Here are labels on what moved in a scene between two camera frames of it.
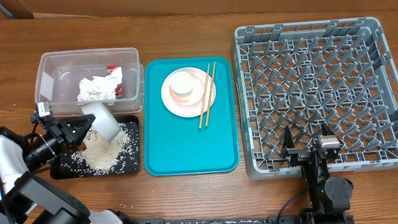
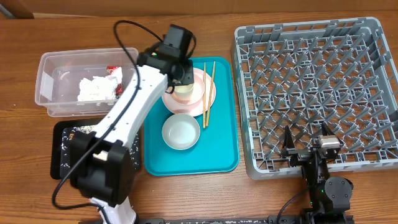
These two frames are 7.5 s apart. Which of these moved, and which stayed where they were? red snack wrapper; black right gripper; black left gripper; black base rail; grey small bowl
Moved: black left gripper; grey small bowl
Stayed: red snack wrapper; black right gripper; black base rail
